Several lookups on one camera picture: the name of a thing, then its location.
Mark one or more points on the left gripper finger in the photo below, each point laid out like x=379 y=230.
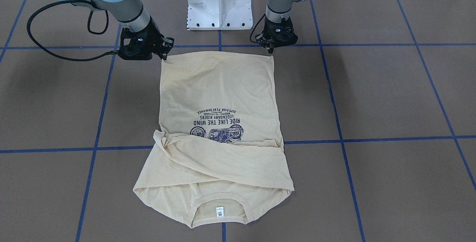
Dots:
x=270 y=48

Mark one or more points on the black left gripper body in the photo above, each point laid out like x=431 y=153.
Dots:
x=287 y=37

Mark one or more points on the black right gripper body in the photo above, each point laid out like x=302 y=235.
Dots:
x=153 y=35

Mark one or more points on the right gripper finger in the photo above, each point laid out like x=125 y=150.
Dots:
x=165 y=46

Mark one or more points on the pale yellow printed t-shirt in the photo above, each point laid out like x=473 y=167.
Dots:
x=219 y=152

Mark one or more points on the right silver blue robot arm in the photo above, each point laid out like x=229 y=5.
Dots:
x=130 y=13

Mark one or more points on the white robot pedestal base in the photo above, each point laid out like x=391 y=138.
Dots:
x=219 y=15

